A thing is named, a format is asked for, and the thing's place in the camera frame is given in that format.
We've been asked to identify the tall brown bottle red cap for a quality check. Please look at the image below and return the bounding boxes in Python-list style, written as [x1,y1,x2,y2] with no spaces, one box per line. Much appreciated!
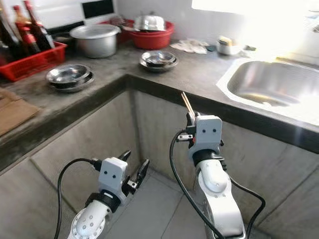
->
[23,0,55,50]

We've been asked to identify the red plastic bottle basket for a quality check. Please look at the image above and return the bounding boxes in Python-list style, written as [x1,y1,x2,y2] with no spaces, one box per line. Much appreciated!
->
[0,41,68,83]

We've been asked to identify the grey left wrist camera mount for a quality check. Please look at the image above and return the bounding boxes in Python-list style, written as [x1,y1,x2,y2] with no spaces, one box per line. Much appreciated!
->
[99,157,129,202]

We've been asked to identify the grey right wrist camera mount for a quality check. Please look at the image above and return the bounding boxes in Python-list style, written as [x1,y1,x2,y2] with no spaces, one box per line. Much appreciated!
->
[190,115,223,160]

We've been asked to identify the red plastic basin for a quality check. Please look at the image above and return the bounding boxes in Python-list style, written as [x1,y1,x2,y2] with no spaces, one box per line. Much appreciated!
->
[130,21,175,50]

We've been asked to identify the amber bottle red cap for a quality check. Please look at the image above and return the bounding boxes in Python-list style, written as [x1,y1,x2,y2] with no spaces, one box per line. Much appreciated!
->
[12,5,30,30]

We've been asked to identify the large corrugated cardboard mat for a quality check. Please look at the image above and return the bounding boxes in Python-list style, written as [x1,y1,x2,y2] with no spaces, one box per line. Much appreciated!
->
[0,99,40,136]

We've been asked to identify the small dark bottle red cap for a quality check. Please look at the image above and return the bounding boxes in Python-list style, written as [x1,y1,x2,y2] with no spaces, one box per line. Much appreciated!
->
[21,26,41,54]

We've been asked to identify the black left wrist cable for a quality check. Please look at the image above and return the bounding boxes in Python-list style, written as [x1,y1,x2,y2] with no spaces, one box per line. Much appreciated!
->
[55,158,103,239]

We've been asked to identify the black right arm cable loop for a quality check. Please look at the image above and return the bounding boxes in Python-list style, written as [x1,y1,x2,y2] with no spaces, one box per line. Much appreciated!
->
[229,177,267,236]

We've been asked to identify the dark stone mortar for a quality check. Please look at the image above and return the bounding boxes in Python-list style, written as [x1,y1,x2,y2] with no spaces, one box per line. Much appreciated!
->
[52,32,75,48]

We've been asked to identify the white cloth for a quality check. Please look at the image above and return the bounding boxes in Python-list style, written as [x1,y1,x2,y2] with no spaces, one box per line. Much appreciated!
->
[170,39,209,54]

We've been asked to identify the small corrugated cardboard mat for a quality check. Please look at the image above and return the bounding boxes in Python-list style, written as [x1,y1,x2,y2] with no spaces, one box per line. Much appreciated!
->
[0,90,23,103]

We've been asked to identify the steel bowl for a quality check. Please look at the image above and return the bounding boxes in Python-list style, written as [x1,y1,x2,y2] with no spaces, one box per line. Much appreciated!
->
[141,50,176,67]
[140,57,178,73]

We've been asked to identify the steel plate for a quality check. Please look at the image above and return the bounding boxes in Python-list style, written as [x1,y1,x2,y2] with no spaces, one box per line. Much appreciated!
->
[46,64,91,86]
[50,72,95,94]

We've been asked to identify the wooden chopstick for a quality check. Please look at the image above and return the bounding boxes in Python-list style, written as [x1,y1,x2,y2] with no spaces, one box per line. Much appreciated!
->
[181,93,194,120]
[183,92,196,119]

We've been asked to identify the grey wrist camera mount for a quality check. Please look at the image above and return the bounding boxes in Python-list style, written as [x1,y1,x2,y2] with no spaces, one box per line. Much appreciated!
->
[99,157,129,202]
[190,115,223,160]

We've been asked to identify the dark bottle yellow cap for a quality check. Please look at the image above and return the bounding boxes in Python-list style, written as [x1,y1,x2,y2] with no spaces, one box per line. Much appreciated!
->
[0,5,23,63]

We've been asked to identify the white cup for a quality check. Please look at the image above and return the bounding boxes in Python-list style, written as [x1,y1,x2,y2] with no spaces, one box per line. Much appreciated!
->
[217,36,242,56]

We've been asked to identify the stainless steel sink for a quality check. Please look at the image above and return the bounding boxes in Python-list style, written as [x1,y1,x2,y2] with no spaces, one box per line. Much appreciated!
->
[217,57,319,126]

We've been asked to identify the aluminium pot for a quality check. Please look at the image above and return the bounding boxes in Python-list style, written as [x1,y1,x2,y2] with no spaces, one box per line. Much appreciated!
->
[70,24,121,59]

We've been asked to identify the domed steel lid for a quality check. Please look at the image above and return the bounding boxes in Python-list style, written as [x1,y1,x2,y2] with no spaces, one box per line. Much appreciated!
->
[134,12,166,31]

